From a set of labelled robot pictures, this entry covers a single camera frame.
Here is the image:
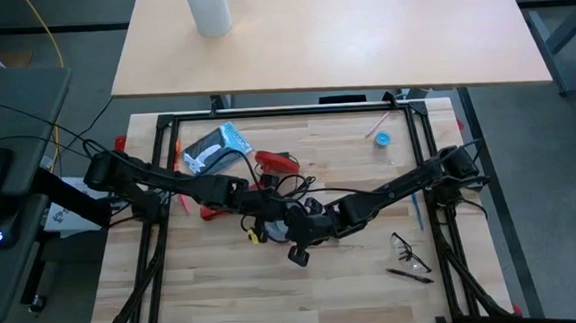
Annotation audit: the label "clear safety glasses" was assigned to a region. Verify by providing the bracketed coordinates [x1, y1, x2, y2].
[388, 229, 434, 277]

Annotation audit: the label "black pen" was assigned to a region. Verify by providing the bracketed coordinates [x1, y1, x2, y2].
[385, 265, 436, 288]

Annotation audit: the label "white paper sheet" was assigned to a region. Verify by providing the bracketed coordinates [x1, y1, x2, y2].
[40, 173, 114, 237]

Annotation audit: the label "yellow cable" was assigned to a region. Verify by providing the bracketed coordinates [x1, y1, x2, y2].
[24, 0, 72, 174]

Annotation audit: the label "blue pen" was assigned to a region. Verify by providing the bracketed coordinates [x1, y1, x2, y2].
[409, 191, 426, 233]

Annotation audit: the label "light wooden table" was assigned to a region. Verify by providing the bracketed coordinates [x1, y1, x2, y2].
[105, 0, 554, 111]

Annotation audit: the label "blue tape roll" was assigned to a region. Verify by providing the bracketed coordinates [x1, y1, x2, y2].
[371, 129, 394, 150]

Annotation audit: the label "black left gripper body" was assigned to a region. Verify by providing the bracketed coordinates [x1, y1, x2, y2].
[241, 187, 299, 226]

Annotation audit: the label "orange marker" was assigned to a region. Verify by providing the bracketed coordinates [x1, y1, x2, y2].
[171, 139, 185, 172]

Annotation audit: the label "grey desk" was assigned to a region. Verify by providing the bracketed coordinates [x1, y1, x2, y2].
[0, 64, 87, 323]

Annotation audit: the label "Yellowstone book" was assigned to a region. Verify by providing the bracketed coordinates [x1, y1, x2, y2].
[180, 120, 257, 178]

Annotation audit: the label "pink marker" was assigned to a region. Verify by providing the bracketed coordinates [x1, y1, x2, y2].
[177, 190, 193, 217]

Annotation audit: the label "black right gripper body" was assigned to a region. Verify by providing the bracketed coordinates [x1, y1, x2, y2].
[283, 206, 347, 247]

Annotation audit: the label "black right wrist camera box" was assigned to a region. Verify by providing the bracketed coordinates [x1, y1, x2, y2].
[286, 244, 313, 270]

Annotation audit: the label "black computer mouse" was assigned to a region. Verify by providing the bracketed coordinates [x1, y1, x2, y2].
[0, 209, 23, 251]

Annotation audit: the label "black lamp power cable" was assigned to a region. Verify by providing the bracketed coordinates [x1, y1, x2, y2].
[235, 144, 322, 209]

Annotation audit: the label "white cylinder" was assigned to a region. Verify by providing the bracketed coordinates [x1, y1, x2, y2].
[183, 0, 234, 40]

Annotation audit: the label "pink pencil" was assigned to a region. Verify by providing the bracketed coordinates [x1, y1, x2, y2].
[362, 110, 394, 140]

